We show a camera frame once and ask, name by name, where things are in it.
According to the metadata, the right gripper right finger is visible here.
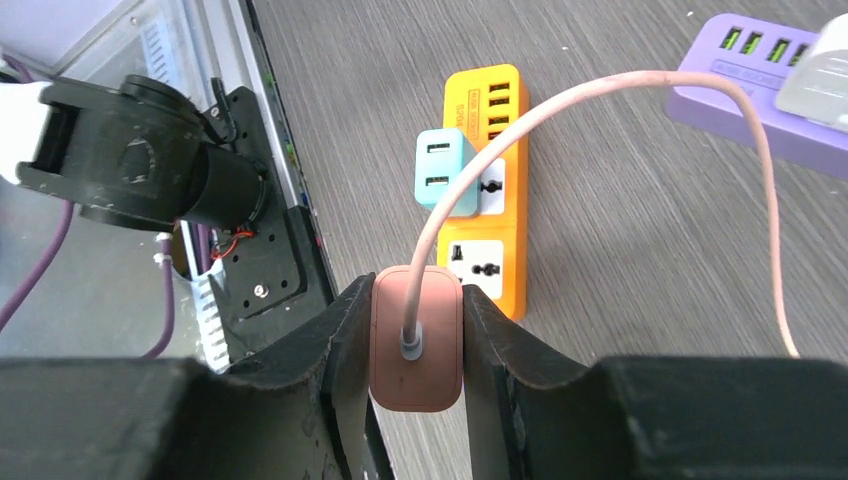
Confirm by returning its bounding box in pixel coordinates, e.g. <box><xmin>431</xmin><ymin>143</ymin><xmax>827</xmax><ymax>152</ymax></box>
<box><xmin>464</xmin><ymin>286</ymin><xmax>847</xmax><ymax>479</ymax></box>

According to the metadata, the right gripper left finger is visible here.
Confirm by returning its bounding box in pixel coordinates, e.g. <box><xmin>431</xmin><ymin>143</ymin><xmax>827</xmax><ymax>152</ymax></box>
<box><xmin>1</xmin><ymin>274</ymin><xmax>374</xmax><ymax>479</ymax></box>

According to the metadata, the salmon pink charger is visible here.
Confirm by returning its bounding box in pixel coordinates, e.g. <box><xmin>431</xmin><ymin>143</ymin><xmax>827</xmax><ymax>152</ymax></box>
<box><xmin>369</xmin><ymin>265</ymin><xmax>463</xmax><ymax>413</ymax></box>

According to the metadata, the pink charging cable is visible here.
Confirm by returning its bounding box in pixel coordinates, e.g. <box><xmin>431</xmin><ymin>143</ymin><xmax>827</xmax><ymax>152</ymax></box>
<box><xmin>400</xmin><ymin>69</ymin><xmax>802</xmax><ymax>362</ymax></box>

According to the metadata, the teal charger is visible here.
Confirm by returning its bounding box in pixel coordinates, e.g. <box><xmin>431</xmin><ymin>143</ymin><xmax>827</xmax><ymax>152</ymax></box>
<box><xmin>414</xmin><ymin>128</ymin><xmax>477</xmax><ymax>211</ymax></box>

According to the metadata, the purple power strip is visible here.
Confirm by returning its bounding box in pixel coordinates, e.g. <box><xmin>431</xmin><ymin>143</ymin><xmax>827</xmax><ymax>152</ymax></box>
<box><xmin>664</xmin><ymin>13</ymin><xmax>848</xmax><ymax>181</ymax></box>

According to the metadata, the white adapter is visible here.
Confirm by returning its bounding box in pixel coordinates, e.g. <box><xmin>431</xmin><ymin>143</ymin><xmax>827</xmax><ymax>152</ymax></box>
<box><xmin>775</xmin><ymin>13</ymin><xmax>847</xmax><ymax>132</ymax></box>

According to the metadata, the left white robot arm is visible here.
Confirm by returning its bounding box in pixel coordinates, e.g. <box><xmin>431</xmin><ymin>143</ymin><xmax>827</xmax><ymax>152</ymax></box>
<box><xmin>1</xmin><ymin>75</ymin><xmax>276</xmax><ymax>232</ymax></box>

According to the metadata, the orange power strip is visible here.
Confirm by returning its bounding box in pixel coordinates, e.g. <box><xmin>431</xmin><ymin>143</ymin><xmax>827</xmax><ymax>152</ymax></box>
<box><xmin>437</xmin><ymin>64</ymin><xmax>529</xmax><ymax>321</ymax></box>

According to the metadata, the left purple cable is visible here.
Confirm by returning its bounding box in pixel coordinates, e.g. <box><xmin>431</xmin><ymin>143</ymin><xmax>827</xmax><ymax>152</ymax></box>
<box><xmin>0</xmin><ymin>56</ymin><xmax>217</xmax><ymax>360</ymax></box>

